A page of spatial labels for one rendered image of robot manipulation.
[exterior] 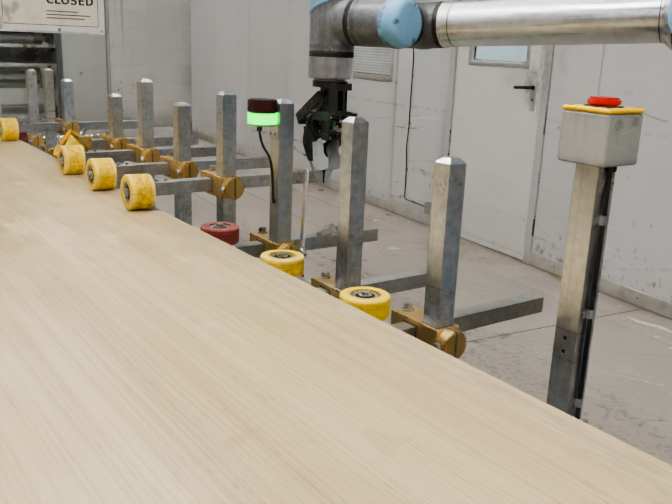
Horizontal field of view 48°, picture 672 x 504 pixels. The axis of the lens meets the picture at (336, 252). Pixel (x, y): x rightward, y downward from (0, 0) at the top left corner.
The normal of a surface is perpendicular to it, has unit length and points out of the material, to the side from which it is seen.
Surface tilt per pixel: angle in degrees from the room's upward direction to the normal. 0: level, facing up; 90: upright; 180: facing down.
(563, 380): 90
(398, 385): 0
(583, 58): 90
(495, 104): 90
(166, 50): 90
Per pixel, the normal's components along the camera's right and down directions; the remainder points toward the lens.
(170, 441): 0.04, -0.96
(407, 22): 0.78, 0.19
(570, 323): -0.82, 0.12
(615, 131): 0.58, 0.24
